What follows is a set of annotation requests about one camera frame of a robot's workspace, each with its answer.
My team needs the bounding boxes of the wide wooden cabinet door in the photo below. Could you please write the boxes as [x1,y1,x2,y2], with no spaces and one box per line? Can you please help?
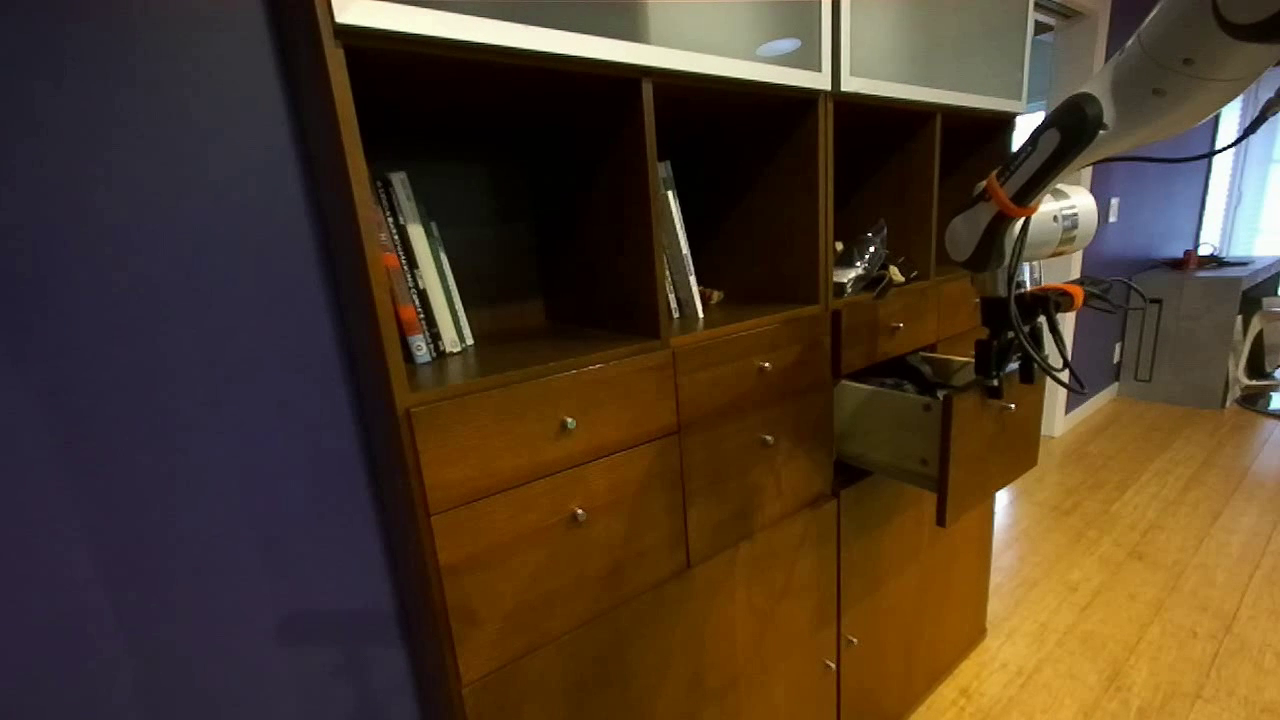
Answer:
[457,497,844,720]

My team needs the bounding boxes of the wide frosted glass door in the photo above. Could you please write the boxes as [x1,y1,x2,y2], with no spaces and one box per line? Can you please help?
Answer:
[326,0,840,95]

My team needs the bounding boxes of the wide deep wooden drawer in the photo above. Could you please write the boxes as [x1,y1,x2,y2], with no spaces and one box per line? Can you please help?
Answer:
[426,437,692,686]

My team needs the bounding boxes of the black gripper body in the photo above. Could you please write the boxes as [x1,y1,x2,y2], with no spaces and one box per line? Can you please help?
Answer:
[973,284,1058,355]

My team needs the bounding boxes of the narrow deep wooden drawer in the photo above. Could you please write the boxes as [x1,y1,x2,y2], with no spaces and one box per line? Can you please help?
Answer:
[680,389,840,563]

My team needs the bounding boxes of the wide shallow wooden drawer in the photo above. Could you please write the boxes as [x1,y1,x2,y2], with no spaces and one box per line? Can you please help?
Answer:
[409,345,682,521]

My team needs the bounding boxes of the pile of small clutter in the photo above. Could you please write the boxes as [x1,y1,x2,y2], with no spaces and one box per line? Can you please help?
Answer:
[828,215,910,306]

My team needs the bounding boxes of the closed drawer under clutter shelf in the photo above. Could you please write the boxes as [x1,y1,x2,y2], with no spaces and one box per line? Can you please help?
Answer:
[834,272,988,380]

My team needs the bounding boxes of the narrow frosted glass door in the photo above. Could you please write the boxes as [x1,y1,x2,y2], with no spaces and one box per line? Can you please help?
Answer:
[834,0,1039,117]

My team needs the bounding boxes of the books in left shelf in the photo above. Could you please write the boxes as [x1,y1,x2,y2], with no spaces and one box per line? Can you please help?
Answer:
[383,169,468,359]

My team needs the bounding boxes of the brown wooden cabinet unit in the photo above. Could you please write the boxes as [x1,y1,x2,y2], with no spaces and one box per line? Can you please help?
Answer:
[272,0,1052,720]

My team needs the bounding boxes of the leaning grey book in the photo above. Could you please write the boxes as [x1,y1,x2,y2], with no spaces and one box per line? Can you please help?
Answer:
[650,156,688,337]

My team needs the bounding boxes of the bright window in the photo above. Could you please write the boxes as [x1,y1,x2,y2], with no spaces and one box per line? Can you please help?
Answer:
[1197,75,1280,263]

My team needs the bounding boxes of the short grey book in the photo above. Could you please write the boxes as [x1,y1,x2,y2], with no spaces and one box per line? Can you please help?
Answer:
[426,215,478,355]

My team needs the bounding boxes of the grey background cabinet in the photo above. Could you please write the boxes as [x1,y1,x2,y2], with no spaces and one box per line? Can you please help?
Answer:
[1079,255,1280,412]

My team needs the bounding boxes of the narrow shallow wooden drawer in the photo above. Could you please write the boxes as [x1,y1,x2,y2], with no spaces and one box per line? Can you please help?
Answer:
[666,310,834,437]

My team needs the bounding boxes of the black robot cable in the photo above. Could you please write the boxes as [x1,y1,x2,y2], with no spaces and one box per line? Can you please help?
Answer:
[1000,88,1280,402]

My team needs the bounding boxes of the narrow wooden cabinet door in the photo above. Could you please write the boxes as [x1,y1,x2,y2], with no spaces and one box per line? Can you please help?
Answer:
[834,467,1000,720]

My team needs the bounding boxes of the white office chair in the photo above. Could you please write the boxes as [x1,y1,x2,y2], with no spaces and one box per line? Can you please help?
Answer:
[1222,282,1280,419]

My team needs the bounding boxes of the dark book with orange dots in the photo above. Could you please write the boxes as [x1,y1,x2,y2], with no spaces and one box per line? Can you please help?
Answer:
[368,175,440,374]

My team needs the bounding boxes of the leaning white book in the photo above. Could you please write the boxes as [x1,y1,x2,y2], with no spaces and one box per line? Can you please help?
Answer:
[665,179,712,330]

